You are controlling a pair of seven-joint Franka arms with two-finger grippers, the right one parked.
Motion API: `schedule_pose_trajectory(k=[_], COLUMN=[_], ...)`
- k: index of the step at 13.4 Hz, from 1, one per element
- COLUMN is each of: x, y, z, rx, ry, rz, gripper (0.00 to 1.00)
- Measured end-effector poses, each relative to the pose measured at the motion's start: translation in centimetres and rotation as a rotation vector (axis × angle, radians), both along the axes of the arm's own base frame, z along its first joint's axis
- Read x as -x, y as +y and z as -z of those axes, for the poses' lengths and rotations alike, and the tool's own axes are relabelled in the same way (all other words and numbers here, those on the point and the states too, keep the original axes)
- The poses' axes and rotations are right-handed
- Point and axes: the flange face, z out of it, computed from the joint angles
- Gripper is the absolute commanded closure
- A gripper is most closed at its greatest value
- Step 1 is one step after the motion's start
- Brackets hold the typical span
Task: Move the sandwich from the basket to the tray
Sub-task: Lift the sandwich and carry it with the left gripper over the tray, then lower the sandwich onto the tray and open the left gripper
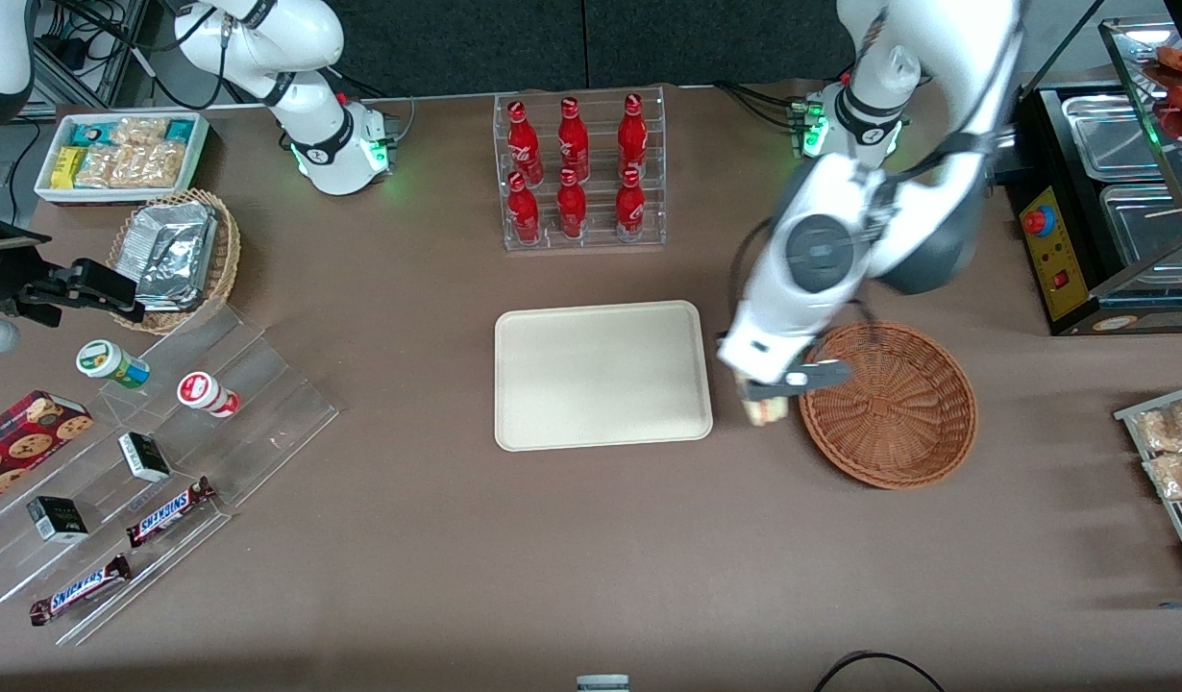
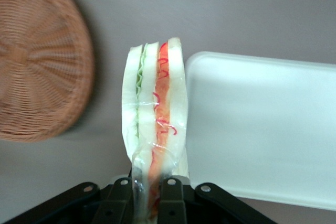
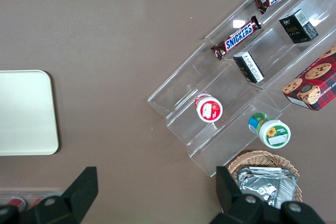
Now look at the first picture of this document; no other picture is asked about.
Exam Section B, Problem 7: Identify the small black carton box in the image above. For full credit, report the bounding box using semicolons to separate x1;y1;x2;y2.
118;432;172;483
26;495;89;544

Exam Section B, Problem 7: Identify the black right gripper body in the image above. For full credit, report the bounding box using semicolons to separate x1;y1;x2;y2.
0;213;52;310

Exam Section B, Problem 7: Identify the Snickers chocolate bar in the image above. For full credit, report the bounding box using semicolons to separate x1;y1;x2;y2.
125;476;217;549
29;554;133;628

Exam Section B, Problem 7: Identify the red cola bottle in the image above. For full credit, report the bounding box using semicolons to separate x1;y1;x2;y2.
617;92;650;179
614;165;648;241
556;96;592;184
555;167;589;241
506;171;544;246
506;99;543;185

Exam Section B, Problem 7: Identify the aluminium frame bar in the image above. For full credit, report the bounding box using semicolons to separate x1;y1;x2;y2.
91;0;152;111

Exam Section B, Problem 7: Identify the green lid sunflower jar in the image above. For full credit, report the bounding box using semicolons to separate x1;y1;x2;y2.
76;339;152;389

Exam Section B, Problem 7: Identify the grey wire tray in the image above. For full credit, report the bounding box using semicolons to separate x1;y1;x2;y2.
1114;382;1182;587

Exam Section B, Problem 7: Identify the black loose cable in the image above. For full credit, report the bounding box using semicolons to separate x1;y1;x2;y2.
810;651;948;692

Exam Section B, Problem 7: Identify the silver foil packet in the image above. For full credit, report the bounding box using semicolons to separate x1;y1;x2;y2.
133;202;219;310
118;204;169;289

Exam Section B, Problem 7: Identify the stainless steel pan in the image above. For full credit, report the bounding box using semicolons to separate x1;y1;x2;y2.
1098;183;1182;265
1062;93;1178;184

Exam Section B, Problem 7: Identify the black food warmer appliance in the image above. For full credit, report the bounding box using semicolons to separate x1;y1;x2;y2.
1009;19;1182;337

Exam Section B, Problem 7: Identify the red lid white jar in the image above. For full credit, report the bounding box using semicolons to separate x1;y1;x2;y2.
176;371;241;419

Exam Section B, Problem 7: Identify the white plastic snack bin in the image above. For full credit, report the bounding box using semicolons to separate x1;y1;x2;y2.
34;111;211;207

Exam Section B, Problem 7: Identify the clear acrylic stepped display shelf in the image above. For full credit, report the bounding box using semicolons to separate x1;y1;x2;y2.
0;303;340;647

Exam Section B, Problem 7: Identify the cream rectangular plastic tray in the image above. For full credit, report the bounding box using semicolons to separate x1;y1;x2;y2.
494;300;715;453

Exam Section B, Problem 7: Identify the small light wicker basket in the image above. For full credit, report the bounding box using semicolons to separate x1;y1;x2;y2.
106;188;242;335

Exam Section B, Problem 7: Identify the large brown wicker basket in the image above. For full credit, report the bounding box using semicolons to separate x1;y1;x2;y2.
799;321;979;491

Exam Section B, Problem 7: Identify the red plaid cookie box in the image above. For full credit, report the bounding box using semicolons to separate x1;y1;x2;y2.
0;389;94;510

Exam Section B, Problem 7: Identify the clear acrylic bottle rack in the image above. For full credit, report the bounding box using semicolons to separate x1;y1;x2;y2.
492;86;669;254

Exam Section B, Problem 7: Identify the black arm base cable bundle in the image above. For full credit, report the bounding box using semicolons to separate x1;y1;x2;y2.
711;82;813;131

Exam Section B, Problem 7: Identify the sandwich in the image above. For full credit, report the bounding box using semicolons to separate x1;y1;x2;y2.
738;380;794;427

